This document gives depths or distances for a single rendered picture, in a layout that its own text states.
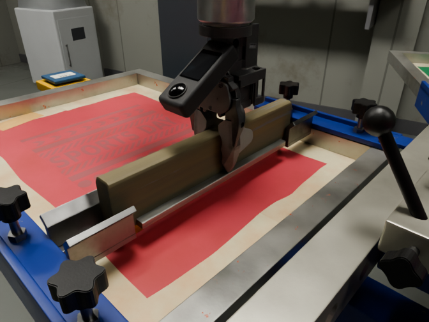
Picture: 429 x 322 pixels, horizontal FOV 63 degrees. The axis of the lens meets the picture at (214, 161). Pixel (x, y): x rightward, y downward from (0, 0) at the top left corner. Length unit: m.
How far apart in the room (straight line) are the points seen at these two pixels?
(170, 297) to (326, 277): 0.18
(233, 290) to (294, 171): 0.32
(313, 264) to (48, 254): 0.28
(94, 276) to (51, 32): 3.94
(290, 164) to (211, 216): 0.21
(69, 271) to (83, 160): 0.41
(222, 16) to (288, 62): 3.02
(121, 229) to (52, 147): 0.37
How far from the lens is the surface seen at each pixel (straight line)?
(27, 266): 0.43
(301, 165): 0.66
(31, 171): 0.70
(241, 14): 0.46
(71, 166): 0.69
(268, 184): 0.59
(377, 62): 3.13
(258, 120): 0.58
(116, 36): 4.55
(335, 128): 0.72
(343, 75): 3.37
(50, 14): 4.13
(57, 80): 1.19
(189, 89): 0.44
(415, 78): 1.18
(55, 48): 4.20
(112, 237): 0.43
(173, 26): 1.17
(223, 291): 0.37
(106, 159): 0.69
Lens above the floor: 1.28
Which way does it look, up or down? 29 degrees down
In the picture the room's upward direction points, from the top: straight up
